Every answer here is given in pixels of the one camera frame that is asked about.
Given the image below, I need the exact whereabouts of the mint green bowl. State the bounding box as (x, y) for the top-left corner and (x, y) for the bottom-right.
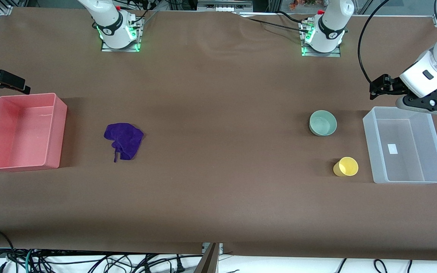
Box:
(309, 110), (338, 137)

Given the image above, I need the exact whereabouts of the yellow plastic cup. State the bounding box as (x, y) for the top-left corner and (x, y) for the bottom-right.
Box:
(333, 157), (359, 177)

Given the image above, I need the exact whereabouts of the white power strip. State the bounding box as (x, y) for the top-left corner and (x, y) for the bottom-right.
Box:
(197, 1), (254, 12)

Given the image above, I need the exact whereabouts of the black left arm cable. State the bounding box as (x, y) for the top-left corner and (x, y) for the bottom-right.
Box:
(358, 0), (390, 85)

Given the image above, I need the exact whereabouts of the purple cloth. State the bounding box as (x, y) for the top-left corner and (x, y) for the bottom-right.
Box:
(104, 122), (145, 163)

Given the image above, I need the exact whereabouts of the black base power cable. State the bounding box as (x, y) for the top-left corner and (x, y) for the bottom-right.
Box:
(237, 11), (312, 34)

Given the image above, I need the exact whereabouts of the grey metal table bracket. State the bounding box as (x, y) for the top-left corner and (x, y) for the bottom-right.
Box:
(195, 243), (223, 273)

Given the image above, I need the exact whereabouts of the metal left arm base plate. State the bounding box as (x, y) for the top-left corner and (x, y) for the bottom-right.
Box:
(300, 21), (342, 58)

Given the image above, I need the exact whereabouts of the pink plastic bin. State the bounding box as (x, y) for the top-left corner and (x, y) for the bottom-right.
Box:
(0, 93), (68, 172)

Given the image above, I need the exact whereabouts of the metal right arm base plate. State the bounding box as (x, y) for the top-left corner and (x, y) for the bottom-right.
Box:
(101, 16), (144, 53)

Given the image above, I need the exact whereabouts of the brown table cover sheet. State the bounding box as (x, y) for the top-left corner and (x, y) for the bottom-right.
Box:
(0, 7), (437, 262)

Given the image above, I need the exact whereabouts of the clear plastic bin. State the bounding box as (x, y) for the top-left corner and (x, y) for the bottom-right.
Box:
(362, 106), (437, 184)

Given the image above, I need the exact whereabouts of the teal floor cable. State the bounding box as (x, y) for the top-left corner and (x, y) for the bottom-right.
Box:
(24, 249), (34, 273)

